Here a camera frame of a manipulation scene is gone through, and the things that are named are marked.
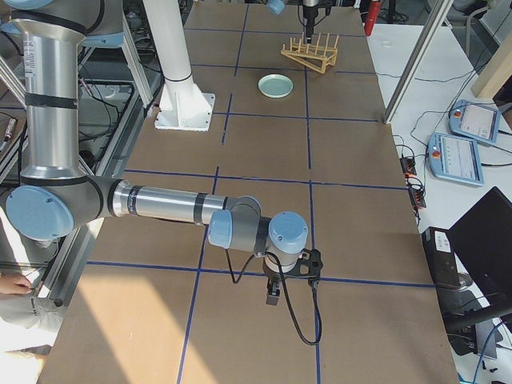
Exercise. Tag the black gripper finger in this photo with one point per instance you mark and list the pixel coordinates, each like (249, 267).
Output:
(273, 294)
(309, 33)

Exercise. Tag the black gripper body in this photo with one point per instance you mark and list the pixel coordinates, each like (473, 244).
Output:
(310, 14)
(273, 277)

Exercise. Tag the light green round plate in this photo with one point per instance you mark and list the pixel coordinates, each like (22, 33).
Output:
(275, 85)

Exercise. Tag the wooden plate drying rack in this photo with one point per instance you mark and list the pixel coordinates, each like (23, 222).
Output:
(317, 55)

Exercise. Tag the person's hand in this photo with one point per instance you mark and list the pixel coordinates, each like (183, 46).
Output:
(15, 283)

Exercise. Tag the red fire extinguisher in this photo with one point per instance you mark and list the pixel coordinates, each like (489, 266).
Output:
(372, 16)

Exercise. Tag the black orange power strip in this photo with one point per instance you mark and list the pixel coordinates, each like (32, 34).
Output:
(415, 186)

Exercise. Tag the black control box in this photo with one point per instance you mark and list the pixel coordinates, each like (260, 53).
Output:
(440, 258)

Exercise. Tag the near blue teach pendant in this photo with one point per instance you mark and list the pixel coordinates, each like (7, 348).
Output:
(455, 158)

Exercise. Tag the blue teach pendant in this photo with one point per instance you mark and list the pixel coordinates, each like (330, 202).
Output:
(455, 158)
(475, 120)

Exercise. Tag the far blue teach pendant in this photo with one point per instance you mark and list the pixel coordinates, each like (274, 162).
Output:
(475, 120)

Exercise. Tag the black laptop computer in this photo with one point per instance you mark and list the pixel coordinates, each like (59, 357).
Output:
(481, 239)

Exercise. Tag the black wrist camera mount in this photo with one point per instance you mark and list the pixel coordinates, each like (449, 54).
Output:
(308, 265)

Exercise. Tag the aluminium frame post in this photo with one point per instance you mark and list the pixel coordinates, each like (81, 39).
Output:
(433, 23)

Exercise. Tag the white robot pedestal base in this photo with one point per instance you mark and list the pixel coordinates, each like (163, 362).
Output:
(183, 106)

